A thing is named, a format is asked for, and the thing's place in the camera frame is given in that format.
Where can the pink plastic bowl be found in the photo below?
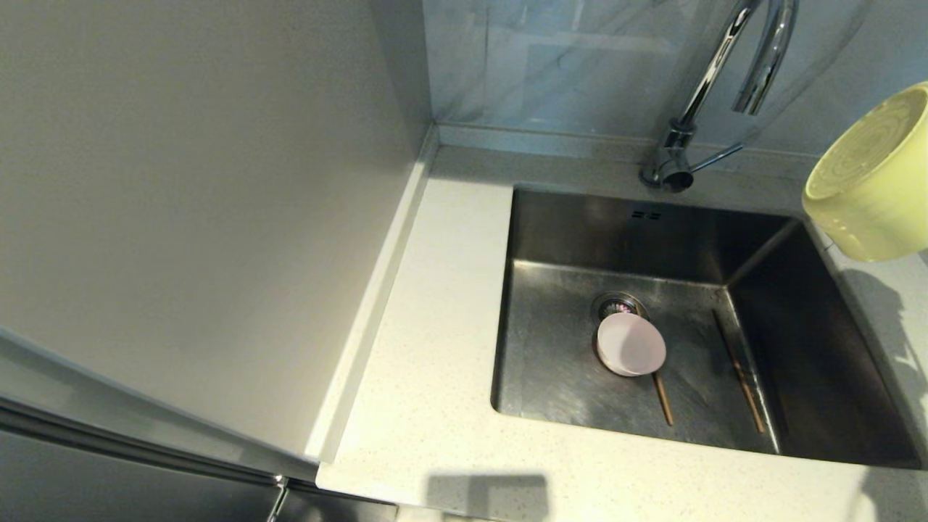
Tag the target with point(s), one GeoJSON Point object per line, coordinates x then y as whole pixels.
{"type": "Point", "coordinates": [631, 346]}

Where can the wooden chopstick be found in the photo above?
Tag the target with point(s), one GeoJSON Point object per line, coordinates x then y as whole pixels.
{"type": "Point", "coordinates": [739, 373]}
{"type": "Point", "coordinates": [663, 400]}

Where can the chrome gooseneck faucet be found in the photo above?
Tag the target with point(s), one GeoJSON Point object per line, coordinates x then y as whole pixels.
{"type": "Point", "coordinates": [699, 94]}

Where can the yellow plastic bowl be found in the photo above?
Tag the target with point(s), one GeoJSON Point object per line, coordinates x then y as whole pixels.
{"type": "Point", "coordinates": [877, 203]}

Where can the stainless steel sink basin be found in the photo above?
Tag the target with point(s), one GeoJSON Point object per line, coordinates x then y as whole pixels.
{"type": "Point", "coordinates": [551, 377]}

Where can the round metal drain strainer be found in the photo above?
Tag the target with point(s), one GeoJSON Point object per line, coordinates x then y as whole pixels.
{"type": "Point", "coordinates": [612, 302]}

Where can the grey base cabinet front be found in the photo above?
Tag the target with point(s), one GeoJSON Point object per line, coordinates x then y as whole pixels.
{"type": "Point", "coordinates": [333, 509]}

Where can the beige tall cabinet side panel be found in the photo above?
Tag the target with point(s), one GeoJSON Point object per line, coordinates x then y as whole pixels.
{"type": "Point", "coordinates": [181, 181]}

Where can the chrome door trim strip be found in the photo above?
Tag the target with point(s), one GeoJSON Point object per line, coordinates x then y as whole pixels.
{"type": "Point", "coordinates": [145, 444]}

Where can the grey tall cabinet door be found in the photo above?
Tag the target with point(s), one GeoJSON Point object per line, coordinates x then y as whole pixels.
{"type": "Point", "coordinates": [87, 489]}

